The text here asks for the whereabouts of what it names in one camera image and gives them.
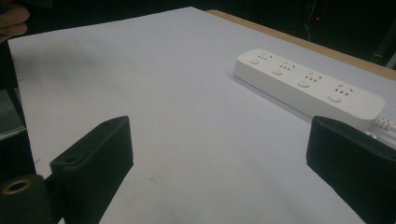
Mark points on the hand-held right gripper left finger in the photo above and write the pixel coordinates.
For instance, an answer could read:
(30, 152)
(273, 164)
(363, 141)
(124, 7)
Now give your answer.
(93, 161)

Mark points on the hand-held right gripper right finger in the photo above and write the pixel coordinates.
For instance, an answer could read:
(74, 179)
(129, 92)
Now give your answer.
(355, 161)

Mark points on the white power strip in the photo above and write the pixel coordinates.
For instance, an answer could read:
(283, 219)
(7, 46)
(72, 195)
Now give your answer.
(299, 90)

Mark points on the white table mat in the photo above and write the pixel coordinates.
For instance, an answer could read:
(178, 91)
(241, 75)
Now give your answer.
(174, 102)

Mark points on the dark metal stand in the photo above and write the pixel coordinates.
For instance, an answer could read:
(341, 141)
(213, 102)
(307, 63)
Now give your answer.
(386, 46)

